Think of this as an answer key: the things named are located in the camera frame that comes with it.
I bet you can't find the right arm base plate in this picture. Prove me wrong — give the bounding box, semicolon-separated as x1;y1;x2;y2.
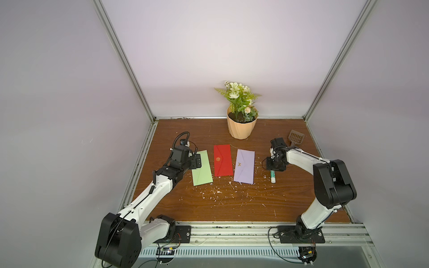
275;226;326;244

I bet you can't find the beige flower pot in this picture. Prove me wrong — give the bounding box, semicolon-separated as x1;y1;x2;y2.
227;108;258;140

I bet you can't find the right base cable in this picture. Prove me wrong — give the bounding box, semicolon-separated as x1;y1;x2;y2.
267;227;317;265

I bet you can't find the white green glue stick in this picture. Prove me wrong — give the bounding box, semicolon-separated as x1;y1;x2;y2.
270;170;276;184

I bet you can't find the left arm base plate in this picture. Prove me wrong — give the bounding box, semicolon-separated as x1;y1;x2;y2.
155;225;192;245

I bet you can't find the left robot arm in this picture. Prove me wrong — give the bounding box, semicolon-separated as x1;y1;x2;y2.
95;145;202;268

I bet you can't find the green envelope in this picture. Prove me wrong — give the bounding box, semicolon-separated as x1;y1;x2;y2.
192;150;213;186

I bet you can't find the brown plastic scoop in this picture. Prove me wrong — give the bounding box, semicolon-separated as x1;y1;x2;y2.
288;130;305;147

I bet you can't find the left base cable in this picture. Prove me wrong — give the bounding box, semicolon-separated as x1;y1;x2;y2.
137;234;182;268

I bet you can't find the red envelope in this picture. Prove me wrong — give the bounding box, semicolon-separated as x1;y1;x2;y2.
213;145;233;176

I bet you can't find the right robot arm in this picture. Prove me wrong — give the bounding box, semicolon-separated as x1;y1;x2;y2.
266;138;357;239

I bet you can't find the base cable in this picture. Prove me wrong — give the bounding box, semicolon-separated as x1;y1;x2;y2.
267;227;317;265
137;234;182;268

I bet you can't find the artificial flower plant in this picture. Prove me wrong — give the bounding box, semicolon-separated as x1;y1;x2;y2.
214;81;260;124

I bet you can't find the purple envelope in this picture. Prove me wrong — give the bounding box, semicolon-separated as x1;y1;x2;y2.
233;149;255;184

